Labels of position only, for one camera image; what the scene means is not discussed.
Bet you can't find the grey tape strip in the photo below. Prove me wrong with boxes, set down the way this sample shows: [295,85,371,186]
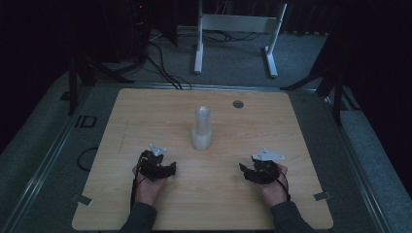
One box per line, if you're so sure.
[71,193,94,208]
[313,190,333,202]

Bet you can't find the person's right hand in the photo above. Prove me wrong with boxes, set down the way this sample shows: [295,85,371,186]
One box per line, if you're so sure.
[259,162,290,208]

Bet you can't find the stack of clear plastic cups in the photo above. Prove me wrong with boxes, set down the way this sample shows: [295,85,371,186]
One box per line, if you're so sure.
[190,105,214,151]

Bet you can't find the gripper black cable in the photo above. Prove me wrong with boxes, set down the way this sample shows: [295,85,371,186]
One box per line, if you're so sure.
[275,167,292,202]
[129,154,146,210]

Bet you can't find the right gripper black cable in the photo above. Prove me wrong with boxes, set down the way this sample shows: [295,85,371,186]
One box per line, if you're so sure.
[275,167,292,202]

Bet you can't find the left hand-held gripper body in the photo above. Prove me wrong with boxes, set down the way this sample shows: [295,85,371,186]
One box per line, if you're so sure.
[138,143,170,183]

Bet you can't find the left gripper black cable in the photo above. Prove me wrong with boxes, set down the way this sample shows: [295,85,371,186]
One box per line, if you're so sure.
[129,154,146,210]

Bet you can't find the person's left hand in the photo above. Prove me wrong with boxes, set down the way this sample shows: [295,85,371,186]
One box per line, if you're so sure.
[131,164,168,207]

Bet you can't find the white metal stand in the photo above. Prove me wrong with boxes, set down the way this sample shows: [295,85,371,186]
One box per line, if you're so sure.
[193,0,289,79]

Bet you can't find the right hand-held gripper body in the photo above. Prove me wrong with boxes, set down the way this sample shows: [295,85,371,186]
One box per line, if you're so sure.
[251,148,287,185]

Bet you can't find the black cable loop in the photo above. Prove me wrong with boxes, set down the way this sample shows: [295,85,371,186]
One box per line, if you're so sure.
[76,147,99,173]

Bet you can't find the black floor cables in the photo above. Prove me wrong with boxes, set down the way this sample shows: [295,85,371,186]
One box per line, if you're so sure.
[142,41,192,91]

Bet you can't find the black tripod stand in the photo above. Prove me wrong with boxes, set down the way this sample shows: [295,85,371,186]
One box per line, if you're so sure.
[65,51,134,117]
[279,48,361,127]

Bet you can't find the dark equipment rack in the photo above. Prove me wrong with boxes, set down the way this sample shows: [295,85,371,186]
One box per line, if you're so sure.
[106,0,154,66]

